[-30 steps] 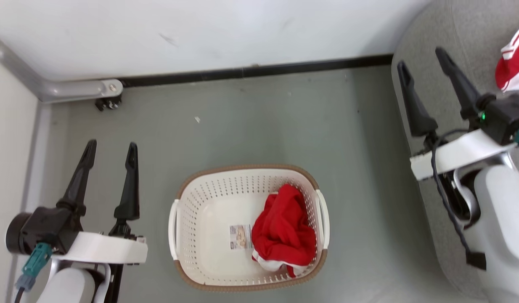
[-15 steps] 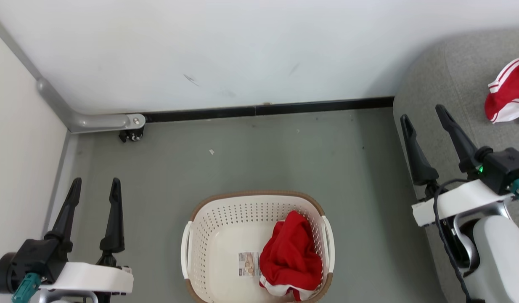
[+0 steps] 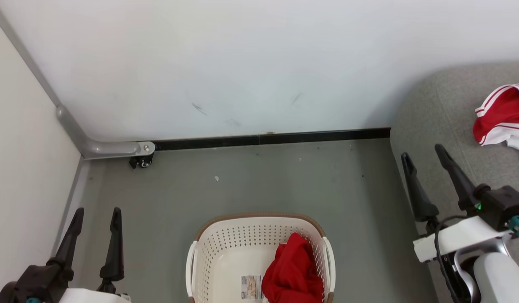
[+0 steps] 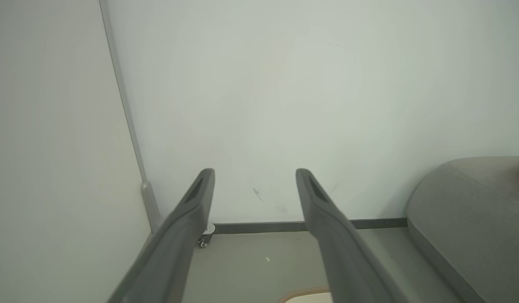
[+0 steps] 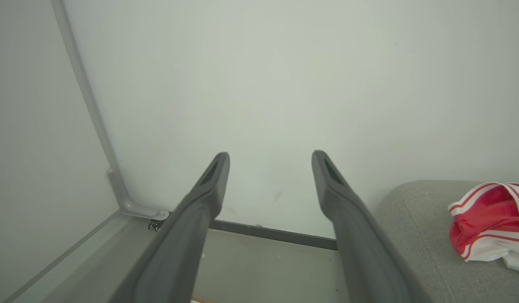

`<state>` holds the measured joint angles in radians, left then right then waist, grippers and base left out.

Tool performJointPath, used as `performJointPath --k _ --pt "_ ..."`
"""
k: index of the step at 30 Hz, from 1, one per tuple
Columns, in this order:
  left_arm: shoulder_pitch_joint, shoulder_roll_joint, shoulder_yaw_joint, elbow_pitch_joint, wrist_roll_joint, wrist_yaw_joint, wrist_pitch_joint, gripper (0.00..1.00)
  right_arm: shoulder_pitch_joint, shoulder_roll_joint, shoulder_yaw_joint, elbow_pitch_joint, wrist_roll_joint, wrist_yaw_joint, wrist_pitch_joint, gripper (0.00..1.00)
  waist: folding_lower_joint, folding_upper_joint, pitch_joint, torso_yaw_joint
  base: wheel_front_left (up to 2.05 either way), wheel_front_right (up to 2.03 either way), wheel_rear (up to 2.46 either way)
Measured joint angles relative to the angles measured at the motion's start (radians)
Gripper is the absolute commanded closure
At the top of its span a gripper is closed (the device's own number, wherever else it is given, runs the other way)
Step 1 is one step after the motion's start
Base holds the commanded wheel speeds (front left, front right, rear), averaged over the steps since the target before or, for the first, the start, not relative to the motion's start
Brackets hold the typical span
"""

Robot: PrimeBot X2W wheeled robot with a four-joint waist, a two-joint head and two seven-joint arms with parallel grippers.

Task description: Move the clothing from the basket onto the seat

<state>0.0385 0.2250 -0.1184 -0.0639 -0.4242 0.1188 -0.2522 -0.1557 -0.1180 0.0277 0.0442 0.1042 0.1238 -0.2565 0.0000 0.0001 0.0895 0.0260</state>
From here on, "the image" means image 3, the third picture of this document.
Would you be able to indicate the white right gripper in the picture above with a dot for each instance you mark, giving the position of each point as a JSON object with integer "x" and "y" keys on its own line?
{"x": 465, "y": 235}

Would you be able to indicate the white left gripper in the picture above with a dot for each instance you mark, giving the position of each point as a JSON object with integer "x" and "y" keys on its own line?
{"x": 95, "y": 296}

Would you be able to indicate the red jersey with white stripes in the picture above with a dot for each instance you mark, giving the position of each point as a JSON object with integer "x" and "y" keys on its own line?
{"x": 501, "y": 113}

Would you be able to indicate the plain red garment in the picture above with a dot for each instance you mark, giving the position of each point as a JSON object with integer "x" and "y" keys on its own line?
{"x": 293, "y": 273}

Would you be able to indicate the grey fabric sofa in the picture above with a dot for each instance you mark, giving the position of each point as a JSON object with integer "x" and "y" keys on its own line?
{"x": 448, "y": 109}

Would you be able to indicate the black caster wheel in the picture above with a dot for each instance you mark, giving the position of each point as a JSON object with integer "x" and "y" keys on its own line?
{"x": 142, "y": 161}

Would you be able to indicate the grey metal partition foot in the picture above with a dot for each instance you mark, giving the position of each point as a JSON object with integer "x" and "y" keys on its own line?
{"x": 108, "y": 148}

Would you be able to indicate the white perforated laundry basket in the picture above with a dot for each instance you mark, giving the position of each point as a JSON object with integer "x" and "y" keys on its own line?
{"x": 234, "y": 252}

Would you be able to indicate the black baseboard strip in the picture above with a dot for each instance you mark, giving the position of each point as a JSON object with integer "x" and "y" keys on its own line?
{"x": 272, "y": 139}

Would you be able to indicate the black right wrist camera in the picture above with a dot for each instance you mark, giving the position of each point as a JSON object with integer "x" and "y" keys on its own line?
{"x": 503, "y": 206}

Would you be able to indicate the teal left camera connector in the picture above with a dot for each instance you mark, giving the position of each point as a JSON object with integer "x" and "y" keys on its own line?
{"x": 33, "y": 300}

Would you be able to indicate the grey wall corner strip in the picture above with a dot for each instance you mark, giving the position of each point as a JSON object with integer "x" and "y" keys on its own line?
{"x": 26, "y": 54}

